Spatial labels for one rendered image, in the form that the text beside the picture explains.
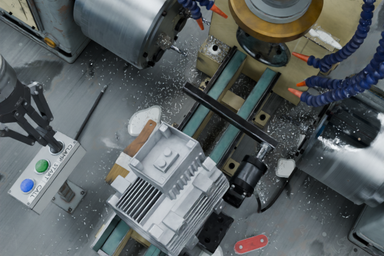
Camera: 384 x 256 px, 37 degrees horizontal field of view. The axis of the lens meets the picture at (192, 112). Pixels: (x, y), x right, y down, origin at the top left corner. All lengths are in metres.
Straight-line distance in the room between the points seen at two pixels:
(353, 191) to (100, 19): 0.67
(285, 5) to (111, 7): 0.42
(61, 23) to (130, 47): 0.20
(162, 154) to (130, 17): 0.31
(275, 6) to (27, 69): 0.81
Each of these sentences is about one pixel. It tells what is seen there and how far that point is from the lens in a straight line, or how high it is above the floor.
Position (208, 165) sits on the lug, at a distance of 1.22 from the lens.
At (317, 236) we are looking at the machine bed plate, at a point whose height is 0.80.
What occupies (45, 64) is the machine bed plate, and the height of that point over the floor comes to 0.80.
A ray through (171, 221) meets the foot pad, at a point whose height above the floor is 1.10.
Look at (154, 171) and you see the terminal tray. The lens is 1.22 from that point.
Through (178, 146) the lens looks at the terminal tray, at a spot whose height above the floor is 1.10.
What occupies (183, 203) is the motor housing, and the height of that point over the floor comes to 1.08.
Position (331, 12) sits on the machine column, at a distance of 1.42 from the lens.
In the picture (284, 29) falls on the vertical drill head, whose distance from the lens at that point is 1.10.
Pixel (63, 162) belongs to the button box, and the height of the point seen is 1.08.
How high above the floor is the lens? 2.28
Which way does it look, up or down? 70 degrees down
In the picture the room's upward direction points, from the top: 10 degrees clockwise
